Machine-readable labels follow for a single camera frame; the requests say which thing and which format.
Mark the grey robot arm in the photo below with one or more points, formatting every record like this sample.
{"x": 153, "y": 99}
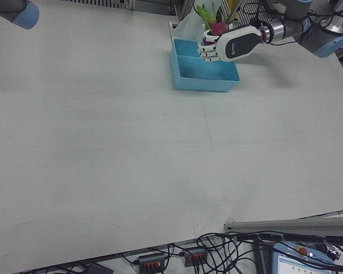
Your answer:
{"x": 23, "y": 14}
{"x": 311, "y": 25}

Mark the white plastic bin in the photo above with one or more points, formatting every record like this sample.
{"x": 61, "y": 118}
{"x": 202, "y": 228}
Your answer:
{"x": 188, "y": 28}

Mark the light blue teach pendant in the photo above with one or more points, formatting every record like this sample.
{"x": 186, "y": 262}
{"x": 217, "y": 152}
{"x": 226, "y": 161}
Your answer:
{"x": 291, "y": 261}

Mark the blue divided plastic bin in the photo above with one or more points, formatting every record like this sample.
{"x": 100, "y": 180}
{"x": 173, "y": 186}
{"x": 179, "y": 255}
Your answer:
{"x": 200, "y": 81}

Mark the pink dragon fruit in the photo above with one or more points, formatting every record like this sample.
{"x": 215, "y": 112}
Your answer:
{"x": 214, "y": 27}

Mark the aluminium profile rail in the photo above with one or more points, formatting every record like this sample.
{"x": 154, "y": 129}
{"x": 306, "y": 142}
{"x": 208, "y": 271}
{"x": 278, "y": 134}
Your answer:
{"x": 288, "y": 225}

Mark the yellow object with sticks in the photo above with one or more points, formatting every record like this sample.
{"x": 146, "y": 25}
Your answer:
{"x": 231, "y": 10}

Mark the metal vent grille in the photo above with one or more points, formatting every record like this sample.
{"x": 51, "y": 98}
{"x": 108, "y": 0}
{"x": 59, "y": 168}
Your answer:
{"x": 103, "y": 3}

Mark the purple foil wrapper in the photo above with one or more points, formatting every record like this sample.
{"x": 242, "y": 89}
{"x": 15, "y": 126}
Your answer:
{"x": 333, "y": 251}

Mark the grey orange usb hub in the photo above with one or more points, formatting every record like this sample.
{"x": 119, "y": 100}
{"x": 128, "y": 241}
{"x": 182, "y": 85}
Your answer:
{"x": 150, "y": 261}
{"x": 195, "y": 257}

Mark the flat black device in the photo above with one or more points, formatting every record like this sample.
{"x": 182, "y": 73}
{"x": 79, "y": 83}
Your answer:
{"x": 98, "y": 269}

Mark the white grey robot hand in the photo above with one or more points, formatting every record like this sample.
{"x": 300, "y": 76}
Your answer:
{"x": 237, "y": 42}

